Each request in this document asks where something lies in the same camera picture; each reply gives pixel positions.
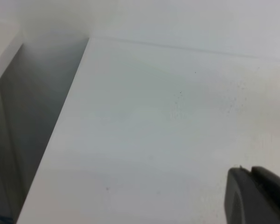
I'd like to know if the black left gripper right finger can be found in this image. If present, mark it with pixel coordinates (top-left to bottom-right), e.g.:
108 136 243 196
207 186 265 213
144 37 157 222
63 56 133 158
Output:
251 166 280 187

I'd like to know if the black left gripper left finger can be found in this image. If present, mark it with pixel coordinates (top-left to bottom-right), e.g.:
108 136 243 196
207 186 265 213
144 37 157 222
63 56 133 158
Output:
224 168 280 224

